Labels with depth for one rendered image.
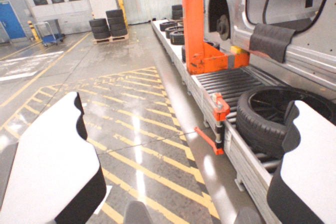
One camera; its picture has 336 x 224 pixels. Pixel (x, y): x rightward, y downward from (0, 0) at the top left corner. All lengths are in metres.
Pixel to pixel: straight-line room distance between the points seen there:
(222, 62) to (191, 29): 0.50
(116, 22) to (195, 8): 5.98
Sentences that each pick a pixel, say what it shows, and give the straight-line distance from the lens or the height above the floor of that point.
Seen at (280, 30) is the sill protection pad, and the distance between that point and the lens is 1.57.
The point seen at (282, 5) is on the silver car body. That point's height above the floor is 1.08.
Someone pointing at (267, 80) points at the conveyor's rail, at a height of 0.32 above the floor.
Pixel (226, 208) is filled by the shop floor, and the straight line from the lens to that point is 1.47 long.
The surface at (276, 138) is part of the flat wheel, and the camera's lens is 1.32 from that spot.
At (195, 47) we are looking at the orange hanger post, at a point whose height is 0.82.
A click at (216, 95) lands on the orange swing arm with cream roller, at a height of 0.51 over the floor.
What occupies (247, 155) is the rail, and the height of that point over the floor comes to 0.39.
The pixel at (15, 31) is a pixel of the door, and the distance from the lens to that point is 13.92.
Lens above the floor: 1.29
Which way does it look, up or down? 30 degrees down
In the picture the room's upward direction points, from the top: 8 degrees counter-clockwise
